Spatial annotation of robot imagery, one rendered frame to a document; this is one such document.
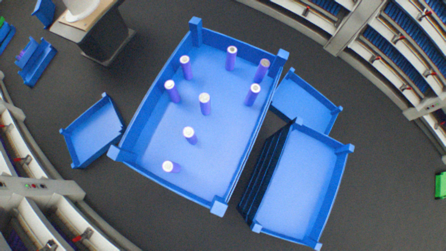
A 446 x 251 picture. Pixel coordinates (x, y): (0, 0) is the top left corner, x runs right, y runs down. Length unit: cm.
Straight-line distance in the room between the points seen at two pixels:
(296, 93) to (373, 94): 54
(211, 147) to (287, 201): 29
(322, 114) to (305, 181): 44
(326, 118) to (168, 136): 74
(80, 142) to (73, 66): 46
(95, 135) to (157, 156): 60
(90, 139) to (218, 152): 70
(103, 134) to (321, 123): 98
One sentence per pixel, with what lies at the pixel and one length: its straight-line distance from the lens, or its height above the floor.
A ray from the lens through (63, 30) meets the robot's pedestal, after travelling 99.
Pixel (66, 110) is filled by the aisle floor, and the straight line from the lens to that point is 110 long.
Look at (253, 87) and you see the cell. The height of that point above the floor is 47.
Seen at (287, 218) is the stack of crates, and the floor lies 24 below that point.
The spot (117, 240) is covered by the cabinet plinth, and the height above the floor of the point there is 5.
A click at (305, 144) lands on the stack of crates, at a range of 58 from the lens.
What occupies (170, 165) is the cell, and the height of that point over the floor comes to 47.
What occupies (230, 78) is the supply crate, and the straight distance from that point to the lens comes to 40.
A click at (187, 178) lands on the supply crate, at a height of 40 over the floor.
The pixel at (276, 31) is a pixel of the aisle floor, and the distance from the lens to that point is 109.
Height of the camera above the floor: 75
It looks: 75 degrees down
